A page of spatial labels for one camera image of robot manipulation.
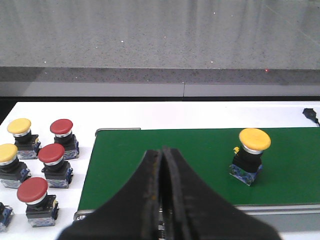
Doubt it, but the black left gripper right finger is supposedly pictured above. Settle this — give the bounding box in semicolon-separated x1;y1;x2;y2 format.
162;147;281;240

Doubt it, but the push button with blue base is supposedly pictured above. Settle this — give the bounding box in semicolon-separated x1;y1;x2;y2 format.
0;202;14;233

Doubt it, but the black connector with cable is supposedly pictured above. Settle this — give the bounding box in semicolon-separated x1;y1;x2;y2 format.
302;108;320;127

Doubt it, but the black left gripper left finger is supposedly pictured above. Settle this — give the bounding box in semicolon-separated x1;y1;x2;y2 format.
59;150;162;240

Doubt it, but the yellow mushroom push button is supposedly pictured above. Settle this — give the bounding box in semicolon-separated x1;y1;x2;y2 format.
0;143;31;189
229;128;271;186
7;118;41;160

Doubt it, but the green conveyor belt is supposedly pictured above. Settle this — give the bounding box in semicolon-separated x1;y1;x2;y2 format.
78;127;320;210

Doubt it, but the red mushroom push button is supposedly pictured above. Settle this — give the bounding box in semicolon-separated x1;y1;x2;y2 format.
38;143;73;189
16;177;59;227
50;118;80;160

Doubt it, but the grey stone counter slab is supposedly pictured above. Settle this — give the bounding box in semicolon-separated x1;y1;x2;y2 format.
0;0;320;85

